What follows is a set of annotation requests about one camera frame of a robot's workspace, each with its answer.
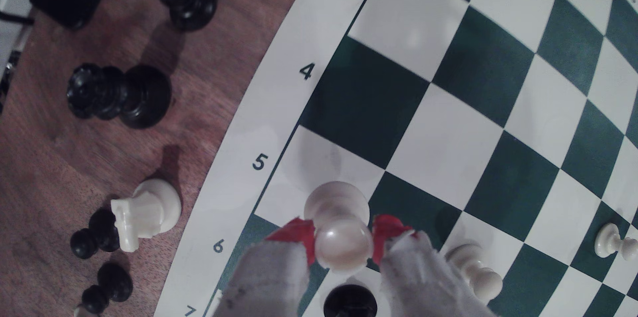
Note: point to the white chess knight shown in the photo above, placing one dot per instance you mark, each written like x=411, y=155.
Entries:
x=144, y=212

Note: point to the green and white chess mat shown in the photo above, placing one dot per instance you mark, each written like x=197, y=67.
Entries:
x=448, y=147

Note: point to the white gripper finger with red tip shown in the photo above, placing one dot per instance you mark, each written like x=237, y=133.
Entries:
x=269, y=282
x=418, y=282

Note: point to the white chess pawn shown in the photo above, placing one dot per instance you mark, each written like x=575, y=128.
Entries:
x=613, y=242
x=344, y=242
x=478, y=274

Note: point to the black chess pawn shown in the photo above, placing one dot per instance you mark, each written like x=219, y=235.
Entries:
x=192, y=5
x=349, y=303
x=112, y=282
x=99, y=232

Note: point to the black chess queen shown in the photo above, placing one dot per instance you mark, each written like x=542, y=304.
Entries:
x=129, y=95

